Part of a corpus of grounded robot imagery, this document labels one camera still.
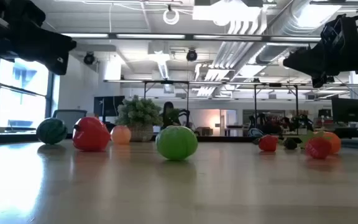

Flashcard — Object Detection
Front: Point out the white coiled ceiling cable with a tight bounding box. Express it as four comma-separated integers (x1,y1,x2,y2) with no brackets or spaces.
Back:
162,7,180,26

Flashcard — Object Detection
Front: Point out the large toy peach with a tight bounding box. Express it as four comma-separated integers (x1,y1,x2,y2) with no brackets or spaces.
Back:
110,124,132,145

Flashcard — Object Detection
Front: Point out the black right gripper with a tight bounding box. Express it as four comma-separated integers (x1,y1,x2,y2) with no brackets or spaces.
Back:
283,15,358,88

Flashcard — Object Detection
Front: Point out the small red toy tomato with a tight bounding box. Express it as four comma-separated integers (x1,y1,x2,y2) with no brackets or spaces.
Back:
252,134,279,152

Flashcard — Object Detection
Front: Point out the long ceiling light bar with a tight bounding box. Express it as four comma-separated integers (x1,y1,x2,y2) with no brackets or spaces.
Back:
60,32,323,43

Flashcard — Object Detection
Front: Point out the potted green succulent plant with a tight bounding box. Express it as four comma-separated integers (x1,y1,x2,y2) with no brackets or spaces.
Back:
115,95,164,143

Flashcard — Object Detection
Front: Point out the office chair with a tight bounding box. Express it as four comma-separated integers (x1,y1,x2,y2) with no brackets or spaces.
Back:
52,108,88,135

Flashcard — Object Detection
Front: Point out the green striped toy watermelon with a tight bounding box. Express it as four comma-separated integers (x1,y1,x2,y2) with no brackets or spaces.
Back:
35,117,68,146

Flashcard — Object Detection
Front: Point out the red toy strawberry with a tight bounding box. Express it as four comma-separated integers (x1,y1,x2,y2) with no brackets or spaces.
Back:
299,129,333,160

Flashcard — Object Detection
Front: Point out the person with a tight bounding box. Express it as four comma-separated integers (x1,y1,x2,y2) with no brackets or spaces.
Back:
161,101,180,130

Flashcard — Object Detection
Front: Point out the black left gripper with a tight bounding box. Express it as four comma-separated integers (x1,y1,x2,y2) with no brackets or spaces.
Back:
0,0,77,75

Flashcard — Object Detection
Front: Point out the silver ceiling duct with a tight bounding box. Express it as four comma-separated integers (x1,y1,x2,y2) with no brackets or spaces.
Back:
253,0,341,66

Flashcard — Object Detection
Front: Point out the black computer monitor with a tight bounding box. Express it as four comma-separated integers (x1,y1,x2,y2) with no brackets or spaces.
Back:
93,95,126,118
331,97,358,124

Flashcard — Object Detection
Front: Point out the green toy cabbage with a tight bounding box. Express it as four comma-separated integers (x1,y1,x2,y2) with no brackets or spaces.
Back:
155,124,199,161

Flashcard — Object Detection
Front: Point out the dark toy blackberry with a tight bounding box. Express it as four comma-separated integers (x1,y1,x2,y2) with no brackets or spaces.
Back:
283,138,298,151

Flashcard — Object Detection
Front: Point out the orange toy tangerine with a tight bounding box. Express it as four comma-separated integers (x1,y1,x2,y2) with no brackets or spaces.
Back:
321,131,342,155

